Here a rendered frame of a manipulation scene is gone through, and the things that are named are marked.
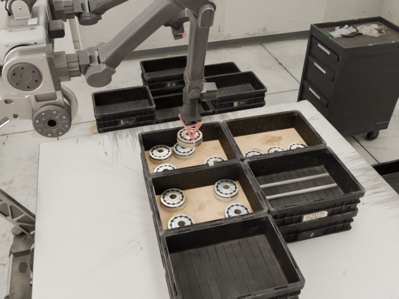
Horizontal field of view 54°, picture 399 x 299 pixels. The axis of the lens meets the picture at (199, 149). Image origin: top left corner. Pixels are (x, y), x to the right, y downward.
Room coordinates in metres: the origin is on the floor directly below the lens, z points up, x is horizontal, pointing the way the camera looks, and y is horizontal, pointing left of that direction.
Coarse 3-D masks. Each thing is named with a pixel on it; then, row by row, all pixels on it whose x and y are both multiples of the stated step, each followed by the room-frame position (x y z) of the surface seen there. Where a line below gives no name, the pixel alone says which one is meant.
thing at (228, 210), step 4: (232, 204) 1.06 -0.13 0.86; (236, 204) 1.06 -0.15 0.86; (240, 204) 1.06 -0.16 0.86; (228, 208) 1.04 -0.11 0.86; (232, 208) 1.04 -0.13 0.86; (244, 208) 1.04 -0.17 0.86; (248, 208) 1.04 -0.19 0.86; (224, 212) 1.02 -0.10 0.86; (228, 212) 1.02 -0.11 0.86; (244, 212) 1.02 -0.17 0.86; (248, 212) 1.02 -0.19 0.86; (228, 216) 1.00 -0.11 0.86
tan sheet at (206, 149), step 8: (208, 144) 1.48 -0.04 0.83; (216, 144) 1.48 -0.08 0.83; (200, 152) 1.42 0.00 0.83; (208, 152) 1.42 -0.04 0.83; (216, 152) 1.42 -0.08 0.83; (176, 160) 1.36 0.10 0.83; (184, 160) 1.36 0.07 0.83; (192, 160) 1.36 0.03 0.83; (200, 160) 1.36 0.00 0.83; (152, 168) 1.31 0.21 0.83
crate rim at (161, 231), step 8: (192, 168) 1.19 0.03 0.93; (200, 168) 1.20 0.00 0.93; (208, 168) 1.20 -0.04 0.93; (152, 176) 1.15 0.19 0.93; (160, 176) 1.15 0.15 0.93; (248, 176) 1.16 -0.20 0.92; (152, 184) 1.10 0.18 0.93; (152, 192) 1.06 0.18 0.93; (256, 192) 1.06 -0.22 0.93; (152, 200) 1.02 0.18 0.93; (264, 208) 0.97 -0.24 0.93; (232, 216) 0.94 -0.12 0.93; (240, 216) 0.94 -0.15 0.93; (248, 216) 0.94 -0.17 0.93; (160, 224) 0.90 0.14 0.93; (192, 224) 0.90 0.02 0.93; (200, 224) 0.90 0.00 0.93; (160, 232) 0.87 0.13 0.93; (168, 232) 0.87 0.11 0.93
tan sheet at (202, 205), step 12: (192, 192) 1.16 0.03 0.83; (204, 192) 1.16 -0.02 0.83; (240, 192) 1.16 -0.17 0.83; (192, 204) 1.09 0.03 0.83; (204, 204) 1.09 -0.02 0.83; (216, 204) 1.09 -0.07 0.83; (228, 204) 1.09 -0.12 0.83; (168, 216) 1.03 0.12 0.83; (192, 216) 1.03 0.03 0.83; (204, 216) 1.03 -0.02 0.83; (216, 216) 1.03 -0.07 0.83
